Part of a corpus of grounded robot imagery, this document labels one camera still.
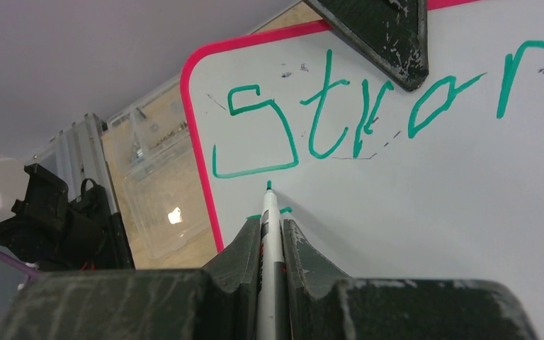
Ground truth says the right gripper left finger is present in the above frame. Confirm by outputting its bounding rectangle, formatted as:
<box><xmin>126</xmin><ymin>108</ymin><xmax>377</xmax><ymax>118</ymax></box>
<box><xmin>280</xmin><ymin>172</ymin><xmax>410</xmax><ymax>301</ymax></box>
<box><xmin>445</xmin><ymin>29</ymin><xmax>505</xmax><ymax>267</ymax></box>
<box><xmin>0</xmin><ymin>218</ymin><xmax>261</xmax><ymax>339</ymax></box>

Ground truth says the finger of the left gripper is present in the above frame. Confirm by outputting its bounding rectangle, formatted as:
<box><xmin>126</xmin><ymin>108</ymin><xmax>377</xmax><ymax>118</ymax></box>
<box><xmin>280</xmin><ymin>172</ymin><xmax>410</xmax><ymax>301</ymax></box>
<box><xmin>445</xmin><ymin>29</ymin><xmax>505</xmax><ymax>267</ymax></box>
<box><xmin>305</xmin><ymin>0</ymin><xmax>429</xmax><ymax>92</ymax></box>

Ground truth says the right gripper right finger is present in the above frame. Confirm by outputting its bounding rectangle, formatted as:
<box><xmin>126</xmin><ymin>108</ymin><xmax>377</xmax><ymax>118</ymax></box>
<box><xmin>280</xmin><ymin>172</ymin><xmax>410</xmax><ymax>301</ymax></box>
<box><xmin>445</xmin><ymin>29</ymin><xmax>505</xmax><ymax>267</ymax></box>
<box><xmin>283</xmin><ymin>219</ymin><xmax>537</xmax><ymax>339</ymax></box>

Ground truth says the green white marker pen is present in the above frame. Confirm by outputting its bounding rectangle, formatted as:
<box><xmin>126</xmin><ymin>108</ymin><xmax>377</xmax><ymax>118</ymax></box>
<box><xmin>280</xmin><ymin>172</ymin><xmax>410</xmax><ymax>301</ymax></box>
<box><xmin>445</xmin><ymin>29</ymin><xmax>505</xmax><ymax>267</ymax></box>
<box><xmin>256</xmin><ymin>181</ymin><xmax>290</xmax><ymax>339</ymax></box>

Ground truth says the red-framed whiteboard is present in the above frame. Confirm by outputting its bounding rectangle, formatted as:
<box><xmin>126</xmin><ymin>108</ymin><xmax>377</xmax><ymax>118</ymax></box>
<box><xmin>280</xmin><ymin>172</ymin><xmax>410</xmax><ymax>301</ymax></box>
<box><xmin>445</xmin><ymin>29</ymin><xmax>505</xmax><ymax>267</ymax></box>
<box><xmin>181</xmin><ymin>1</ymin><xmax>544</xmax><ymax>339</ymax></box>

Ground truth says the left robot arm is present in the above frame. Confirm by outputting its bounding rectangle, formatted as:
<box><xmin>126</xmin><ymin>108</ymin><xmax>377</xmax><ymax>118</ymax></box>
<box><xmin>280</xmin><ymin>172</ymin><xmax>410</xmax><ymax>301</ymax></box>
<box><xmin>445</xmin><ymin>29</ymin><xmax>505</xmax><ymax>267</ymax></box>
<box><xmin>0</xmin><ymin>1</ymin><xmax>429</xmax><ymax>277</ymax></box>

